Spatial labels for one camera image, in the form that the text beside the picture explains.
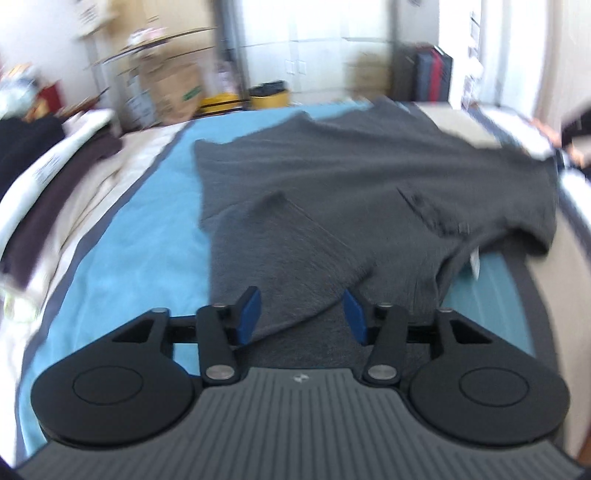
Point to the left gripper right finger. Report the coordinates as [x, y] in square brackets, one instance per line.
[384, 327]

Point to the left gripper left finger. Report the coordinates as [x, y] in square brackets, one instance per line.
[220, 328]

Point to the grey t-shirt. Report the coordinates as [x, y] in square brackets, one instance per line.
[378, 199]

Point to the patterned bed sheet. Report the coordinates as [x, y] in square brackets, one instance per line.
[148, 250]

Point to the folded dark brown garment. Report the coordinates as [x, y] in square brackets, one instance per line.
[25, 245]

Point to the yellow bag on floor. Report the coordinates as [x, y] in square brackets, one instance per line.
[220, 103]

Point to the yellow waste bin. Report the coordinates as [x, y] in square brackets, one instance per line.
[269, 95]

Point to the folded white garment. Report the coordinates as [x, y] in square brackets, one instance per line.
[27, 188]

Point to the brown paper bag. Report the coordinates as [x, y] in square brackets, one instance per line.
[175, 89]

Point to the metal shelf rack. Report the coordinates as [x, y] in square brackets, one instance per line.
[113, 70]

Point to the folded black garment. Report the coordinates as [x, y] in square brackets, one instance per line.
[22, 143]

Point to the white wardrobe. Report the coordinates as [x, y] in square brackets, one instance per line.
[324, 51]

